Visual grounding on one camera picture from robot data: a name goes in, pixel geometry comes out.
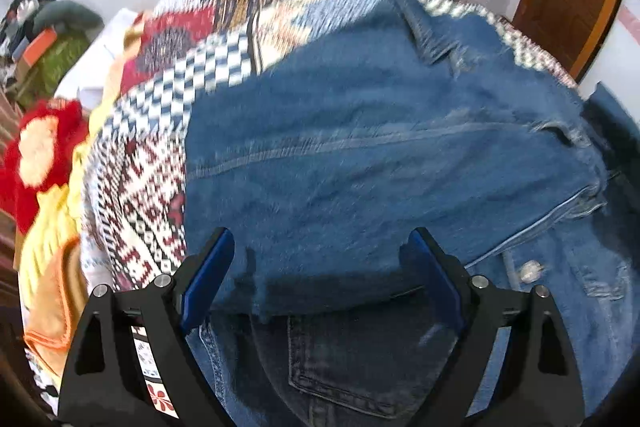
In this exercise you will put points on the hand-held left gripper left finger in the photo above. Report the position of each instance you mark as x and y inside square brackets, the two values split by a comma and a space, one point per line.
[210, 277]

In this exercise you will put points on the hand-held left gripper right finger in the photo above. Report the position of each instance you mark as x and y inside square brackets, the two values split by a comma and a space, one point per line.
[441, 278]

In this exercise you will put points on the blue denim jacket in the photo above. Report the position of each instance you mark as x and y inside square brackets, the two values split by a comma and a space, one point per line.
[380, 147]

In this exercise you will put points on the patchwork patterned bedspread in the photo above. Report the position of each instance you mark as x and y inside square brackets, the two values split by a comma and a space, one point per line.
[150, 177]

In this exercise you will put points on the tan blanket with orange trim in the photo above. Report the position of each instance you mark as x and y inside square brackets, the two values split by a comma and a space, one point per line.
[50, 307]

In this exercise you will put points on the yellow blanket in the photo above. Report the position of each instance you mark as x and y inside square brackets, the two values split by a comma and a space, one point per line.
[50, 232]

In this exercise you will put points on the red fluffy plush blanket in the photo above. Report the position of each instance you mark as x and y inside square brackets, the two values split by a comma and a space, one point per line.
[45, 132]

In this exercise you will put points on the peach cloth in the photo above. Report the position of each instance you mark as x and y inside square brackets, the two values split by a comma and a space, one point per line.
[117, 67]

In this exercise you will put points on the white cloth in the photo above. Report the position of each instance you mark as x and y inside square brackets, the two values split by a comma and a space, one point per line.
[95, 62]

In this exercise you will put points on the orange box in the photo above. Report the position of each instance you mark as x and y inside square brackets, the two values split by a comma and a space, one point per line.
[37, 46]

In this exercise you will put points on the grey-green pillow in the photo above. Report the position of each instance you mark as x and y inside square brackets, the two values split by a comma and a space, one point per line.
[70, 14]

